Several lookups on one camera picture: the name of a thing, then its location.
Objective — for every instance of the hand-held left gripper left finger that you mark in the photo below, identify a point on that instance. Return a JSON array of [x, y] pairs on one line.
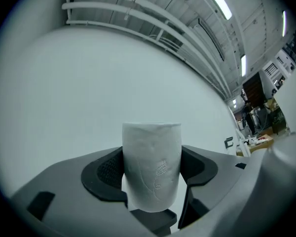
[[66, 186]]

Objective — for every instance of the long ceiling light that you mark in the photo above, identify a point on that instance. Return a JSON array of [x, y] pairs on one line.
[[219, 1]]

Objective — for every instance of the black wall shelf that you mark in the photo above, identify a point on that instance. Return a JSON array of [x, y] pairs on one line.
[[160, 221]]

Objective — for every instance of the black wall bracket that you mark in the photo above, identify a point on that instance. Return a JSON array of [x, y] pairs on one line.
[[228, 142]]

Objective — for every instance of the dark brown board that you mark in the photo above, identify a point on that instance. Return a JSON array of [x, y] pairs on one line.
[[252, 90]]

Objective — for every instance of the short ceiling light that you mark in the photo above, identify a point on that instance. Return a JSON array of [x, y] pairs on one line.
[[243, 65]]

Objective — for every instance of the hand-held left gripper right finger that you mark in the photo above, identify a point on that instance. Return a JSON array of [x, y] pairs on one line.
[[212, 169]]

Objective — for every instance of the white toilet paper roll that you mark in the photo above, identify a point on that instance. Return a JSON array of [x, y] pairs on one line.
[[151, 167]]

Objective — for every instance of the narrow ceiling light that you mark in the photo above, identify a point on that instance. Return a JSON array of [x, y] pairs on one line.
[[284, 23]]

